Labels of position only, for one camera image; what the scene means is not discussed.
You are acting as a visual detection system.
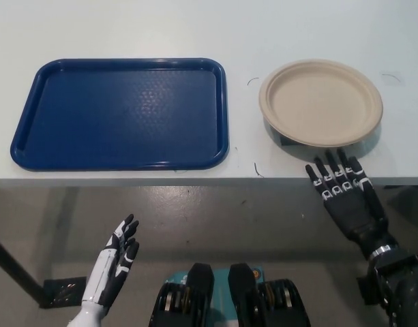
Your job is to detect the black and white right hand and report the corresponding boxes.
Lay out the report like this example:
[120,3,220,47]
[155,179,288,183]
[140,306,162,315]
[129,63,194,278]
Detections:
[304,148,399,256]

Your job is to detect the white and black left hand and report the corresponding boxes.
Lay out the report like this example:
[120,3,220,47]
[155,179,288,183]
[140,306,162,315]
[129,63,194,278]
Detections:
[81,213,141,307]

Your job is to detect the beige paper plate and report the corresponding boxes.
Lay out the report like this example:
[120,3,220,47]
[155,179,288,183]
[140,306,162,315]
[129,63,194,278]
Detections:
[258,59,384,148]

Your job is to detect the black floor plate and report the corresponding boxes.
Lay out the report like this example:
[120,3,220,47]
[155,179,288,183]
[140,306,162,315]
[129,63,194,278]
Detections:
[40,277,89,310]

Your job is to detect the blue plastic tray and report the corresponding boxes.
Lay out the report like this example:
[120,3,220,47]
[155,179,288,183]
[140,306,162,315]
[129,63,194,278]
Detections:
[10,58,230,171]

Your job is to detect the black table leg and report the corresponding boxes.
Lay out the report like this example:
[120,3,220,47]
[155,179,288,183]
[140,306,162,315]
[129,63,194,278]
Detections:
[0,231,48,302]

